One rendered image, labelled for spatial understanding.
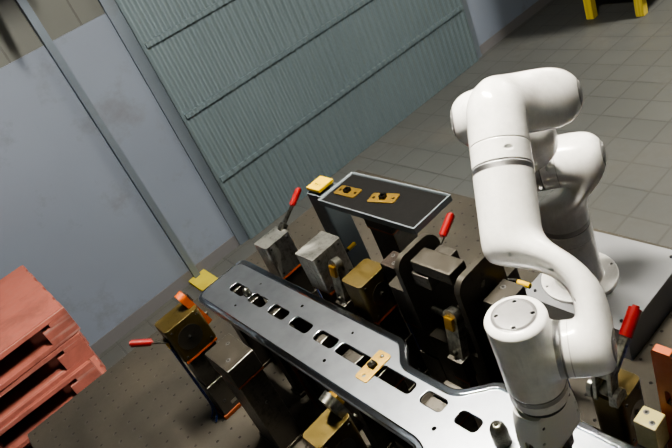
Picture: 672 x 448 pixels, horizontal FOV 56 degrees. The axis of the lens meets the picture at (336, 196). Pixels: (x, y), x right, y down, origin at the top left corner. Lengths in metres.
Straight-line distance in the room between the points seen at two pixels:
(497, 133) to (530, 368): 0.33
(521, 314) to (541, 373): 0.08
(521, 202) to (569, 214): 0.64
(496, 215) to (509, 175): 0.06
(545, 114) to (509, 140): 0.15
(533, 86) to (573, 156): 0.43
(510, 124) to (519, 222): 0.15
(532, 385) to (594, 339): 0.11
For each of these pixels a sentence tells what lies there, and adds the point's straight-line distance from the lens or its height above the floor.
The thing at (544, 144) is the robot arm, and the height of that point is 1.33.
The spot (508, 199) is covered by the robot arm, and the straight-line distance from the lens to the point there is 0.92.
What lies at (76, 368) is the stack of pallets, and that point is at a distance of 2.95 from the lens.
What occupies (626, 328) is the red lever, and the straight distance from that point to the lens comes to 1.17.
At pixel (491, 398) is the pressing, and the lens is 1.28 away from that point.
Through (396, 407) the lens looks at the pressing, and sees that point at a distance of 1.32.
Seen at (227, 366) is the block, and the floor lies 1.03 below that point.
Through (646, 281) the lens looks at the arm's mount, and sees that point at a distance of 1.72.
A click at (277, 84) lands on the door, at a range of 4.06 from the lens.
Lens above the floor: 1.98
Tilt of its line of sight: 29 degrees down
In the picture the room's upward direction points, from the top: 25 degrees counter-clockwise
